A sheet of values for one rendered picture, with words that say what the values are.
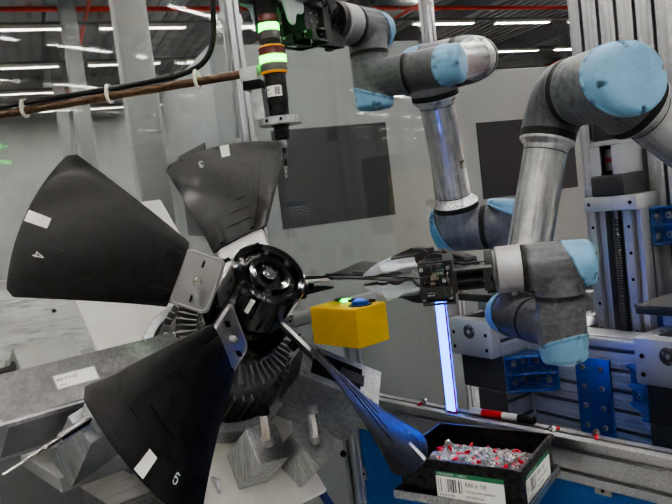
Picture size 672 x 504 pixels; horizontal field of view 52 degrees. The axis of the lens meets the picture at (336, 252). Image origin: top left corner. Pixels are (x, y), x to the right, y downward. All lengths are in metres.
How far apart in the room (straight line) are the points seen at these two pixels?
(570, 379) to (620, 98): 0.78
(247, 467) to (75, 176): 0.51
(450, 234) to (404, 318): 0.64
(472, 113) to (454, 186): 3.35
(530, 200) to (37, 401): 0.83
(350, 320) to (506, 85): 3.93
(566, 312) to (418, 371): 1.37
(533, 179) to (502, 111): 4.03
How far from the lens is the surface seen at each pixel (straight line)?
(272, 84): 1.14
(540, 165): 1.24
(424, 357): 2.45
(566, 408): 1.73
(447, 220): 1.78
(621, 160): 1.67
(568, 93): 1.18
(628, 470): 1.27
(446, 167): 1.75
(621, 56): 1.15
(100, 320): 1.26
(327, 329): 1.61
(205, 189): 1.26
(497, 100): 5.24
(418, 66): 1.31
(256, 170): 1.25
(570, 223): 5.59
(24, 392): 1.03
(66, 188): 1.08
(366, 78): 1.34
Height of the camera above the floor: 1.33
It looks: 5 degrees down
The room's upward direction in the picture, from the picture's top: 7 degrees counter-clockwise
